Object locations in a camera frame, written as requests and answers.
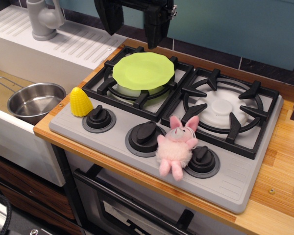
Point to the toy oven door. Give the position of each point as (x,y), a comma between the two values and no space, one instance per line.
(161,205)

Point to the black right stove knob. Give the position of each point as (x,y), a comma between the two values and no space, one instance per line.
(204,163)

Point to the black stove knob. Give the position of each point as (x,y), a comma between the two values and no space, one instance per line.
(141,140)
(204,163)
(99,120)

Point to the grey toy faucet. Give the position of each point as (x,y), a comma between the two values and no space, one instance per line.
(44,21)

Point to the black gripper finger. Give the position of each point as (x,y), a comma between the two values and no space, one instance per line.
(157,21)
(110,14)

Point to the yellow toy corn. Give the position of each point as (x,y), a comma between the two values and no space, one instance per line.
(80,102)

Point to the wooden drawer unit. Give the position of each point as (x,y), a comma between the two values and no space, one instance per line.
(37,197)

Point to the pink stuffed rabbit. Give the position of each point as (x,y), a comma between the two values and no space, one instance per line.
(175,147)

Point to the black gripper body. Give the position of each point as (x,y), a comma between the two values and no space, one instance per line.
(147,5)

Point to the green plastic plate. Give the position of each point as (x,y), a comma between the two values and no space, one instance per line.
(143,71)

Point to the white toy sink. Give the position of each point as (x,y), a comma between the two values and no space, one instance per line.
(66,60)

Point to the grey toy stove top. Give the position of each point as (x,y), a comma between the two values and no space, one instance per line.
(230,188)

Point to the black oven handle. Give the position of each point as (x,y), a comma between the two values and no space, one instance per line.
(136,210)

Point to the black middle stove knob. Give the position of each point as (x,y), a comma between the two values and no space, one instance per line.
(141,140)

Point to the black burner grate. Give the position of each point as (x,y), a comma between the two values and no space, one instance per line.
(149,104)
(259,105)

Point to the white right burner cap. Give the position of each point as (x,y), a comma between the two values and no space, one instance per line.
(217,113)

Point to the black left burner grate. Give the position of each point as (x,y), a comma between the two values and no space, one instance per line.
(149,104)

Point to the steel saucepan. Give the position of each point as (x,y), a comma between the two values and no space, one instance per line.
(33,102)

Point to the black left stove knob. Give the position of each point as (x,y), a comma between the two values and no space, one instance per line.
(99,120)

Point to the black right burner grate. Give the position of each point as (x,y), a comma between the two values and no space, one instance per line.
(259,105)

